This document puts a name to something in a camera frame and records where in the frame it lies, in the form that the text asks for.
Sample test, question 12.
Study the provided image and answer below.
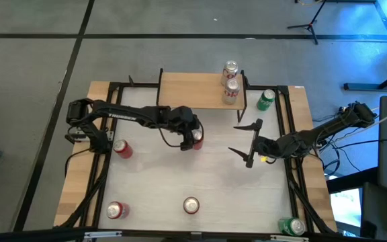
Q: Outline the red Fanta strawberry can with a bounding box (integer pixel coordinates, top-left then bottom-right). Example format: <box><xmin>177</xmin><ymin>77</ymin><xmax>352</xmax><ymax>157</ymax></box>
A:
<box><xmin>183</xmin><ymin>196</ymin><xmax>201</xmax><ymax>215</ymax></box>
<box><xmin>106</xmin><ymin>200</ymin><xmax>130</xmax><ymax>220</ymax></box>

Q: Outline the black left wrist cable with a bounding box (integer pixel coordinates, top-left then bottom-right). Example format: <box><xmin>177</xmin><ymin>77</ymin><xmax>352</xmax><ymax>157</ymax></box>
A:
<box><xmin>159</xmin><ymin>127</ymin><xmax>183</xmax><ymax>149</ymax></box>

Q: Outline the black tripod stand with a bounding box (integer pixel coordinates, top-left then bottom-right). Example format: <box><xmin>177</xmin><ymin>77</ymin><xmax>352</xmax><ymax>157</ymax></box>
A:
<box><xmin>287</xmin><ymin>0</ymin><xmax>329</xmax><ymax>45</ymax></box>

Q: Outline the black crossbar with silver brackets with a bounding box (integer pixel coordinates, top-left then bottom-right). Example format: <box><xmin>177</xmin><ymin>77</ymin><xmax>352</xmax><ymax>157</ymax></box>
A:
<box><xmin>0</xmin><ymin>227</ymin><xmax>387</xmax><ymax>242</ymax></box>

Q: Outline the silver Diet Coke can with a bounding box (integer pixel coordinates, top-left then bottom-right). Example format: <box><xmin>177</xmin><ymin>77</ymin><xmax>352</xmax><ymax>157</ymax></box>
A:
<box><xmin>222</xmin><ymin>78</ymin><xmax>241</xmax><ymax>105</ymax></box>
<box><xmin>220</xmin><ymin>60</ymin><xmax>240</xmax><ymax>87</ymax></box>

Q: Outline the black table frame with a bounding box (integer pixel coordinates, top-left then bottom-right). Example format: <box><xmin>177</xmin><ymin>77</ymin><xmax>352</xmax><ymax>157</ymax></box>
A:
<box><xmin>57</xmin><ymin>75</ymin><xmax>337</xmax><ymax>236</ymax></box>

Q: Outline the wooden shelf black metal frame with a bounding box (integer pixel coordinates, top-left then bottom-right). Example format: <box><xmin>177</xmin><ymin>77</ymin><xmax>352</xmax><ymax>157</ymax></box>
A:
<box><xmin>156</xmin><ymin>68</ymin><xmax>248</xmax><ymax>124</ymax></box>

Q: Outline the green Sprite can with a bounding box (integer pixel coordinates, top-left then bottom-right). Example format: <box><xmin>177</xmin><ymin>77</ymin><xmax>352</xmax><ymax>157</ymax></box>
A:
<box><xmin>278</xmin><ymin>217</ymin><xmax>306</xmax><ymax>237</ymax></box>
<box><xmin>256</xmin><ymin>89</ymin><xmax>277</xmax><ymax>112</ymax></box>

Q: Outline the lit screen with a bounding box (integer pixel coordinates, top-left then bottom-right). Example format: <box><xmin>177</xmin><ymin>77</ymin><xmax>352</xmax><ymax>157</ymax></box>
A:
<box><xmin>329</xmin><ymin>188</ymin><xmax>363</xmax><ymax>236</ymax></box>

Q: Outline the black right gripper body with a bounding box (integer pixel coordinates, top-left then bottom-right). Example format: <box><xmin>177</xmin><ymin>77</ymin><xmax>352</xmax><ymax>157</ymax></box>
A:
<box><xmin>246</xmin><ymin>118</ymin><xmax>279</xmax><ymax>169</ymax></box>

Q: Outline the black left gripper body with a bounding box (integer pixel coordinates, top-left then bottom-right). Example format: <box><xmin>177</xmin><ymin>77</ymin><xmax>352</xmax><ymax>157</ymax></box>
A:
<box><xmin>168</xmin><ymin>106</ymin><xmax>203</xmax><ymax>135</ymax></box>

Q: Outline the red Coca-Cola can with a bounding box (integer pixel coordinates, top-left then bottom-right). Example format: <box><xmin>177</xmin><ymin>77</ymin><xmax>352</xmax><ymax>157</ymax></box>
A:
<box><xmin>112</xmin><ymin>138</ymin><xmax>134</xmax><ymax>159</ymax></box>
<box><xmin>192</xmin><ymin>129</ymin><xmax>204</xmax><ymax>151</ymax></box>

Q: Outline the black metal desk frame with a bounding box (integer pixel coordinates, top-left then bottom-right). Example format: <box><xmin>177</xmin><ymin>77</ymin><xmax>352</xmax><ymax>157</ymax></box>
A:
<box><xmin>343</xmin><ymin>0</ymin><xmax>387</xmax><ymax>93</ymax></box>

